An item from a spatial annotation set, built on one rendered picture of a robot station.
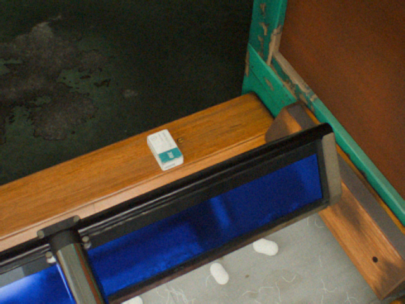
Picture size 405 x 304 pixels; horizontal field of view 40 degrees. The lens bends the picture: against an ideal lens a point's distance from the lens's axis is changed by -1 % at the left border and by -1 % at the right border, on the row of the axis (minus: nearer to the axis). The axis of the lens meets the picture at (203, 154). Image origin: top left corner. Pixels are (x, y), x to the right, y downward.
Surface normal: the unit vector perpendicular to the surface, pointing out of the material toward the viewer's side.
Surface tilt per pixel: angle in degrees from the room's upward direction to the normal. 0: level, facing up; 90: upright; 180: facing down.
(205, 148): 0
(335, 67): 90
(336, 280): 0
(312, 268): 0
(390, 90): 90
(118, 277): 58
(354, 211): 66
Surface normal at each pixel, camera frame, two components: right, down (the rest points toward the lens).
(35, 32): 0.04, -0.59
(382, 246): -0.80, 0.07
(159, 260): 0.40, 0.29
